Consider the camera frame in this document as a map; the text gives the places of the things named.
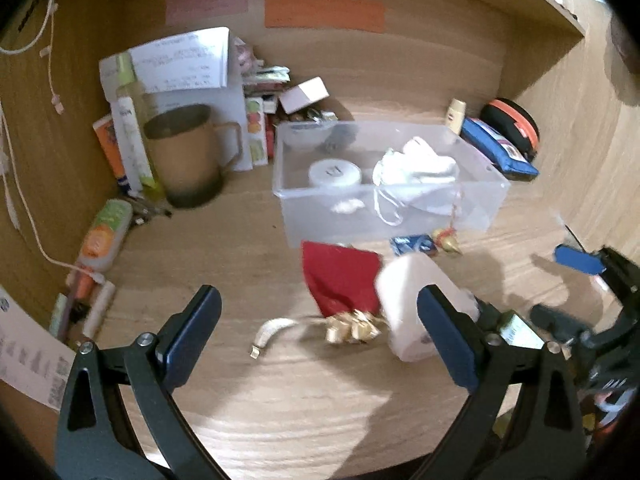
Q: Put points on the white drawstring cloth bag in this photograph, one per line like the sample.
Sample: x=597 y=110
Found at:
x=401 y=177

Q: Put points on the white tissue roll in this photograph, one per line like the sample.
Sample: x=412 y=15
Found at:
x=398 y=285

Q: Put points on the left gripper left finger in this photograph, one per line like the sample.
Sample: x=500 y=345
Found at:
x=95 y=438

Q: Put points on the cream small bottle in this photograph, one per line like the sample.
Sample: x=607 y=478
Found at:
x=455 y=116

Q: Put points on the clear plastic storage bin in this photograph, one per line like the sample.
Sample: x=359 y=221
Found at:
x=347 y=215

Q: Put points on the dark green glass bottle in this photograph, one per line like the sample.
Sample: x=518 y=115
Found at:
x=513 y=329

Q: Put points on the red velvet pouch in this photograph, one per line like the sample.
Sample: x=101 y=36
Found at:
x=341 y=279

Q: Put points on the green orange tube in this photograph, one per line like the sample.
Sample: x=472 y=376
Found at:
x=104 y=239

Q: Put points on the blue pencil case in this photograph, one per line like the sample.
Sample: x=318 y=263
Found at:
x=499 y=150

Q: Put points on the orange carton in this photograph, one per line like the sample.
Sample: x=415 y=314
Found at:
x=105 y=133

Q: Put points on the white paper sheet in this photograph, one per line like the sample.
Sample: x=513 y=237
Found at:
x=189 y=61

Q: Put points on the fruit pattern box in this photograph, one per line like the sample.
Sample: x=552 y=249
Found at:
x=256 y=128

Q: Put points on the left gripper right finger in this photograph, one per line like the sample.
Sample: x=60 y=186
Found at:
x=521 y=419

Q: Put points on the white receipt paper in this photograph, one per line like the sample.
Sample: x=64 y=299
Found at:
x=32 y=361

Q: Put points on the black orange round case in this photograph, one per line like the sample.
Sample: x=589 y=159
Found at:
x=514 y=123

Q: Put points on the small white cardboard box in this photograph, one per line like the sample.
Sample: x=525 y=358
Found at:
x=302 y=95

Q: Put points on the orange sticky note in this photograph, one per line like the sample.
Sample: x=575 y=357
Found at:
x=364 y=15

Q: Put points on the blue small packet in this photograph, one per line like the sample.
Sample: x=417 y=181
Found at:
x=424 y=244

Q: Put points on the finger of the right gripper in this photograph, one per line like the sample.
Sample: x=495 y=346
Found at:
x=564 y=328
x=591 y=263

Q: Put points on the tall white green bottle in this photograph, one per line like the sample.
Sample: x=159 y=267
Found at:
x=132 y=112

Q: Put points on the brown mug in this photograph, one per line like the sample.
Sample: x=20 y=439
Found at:
x=191 y=153

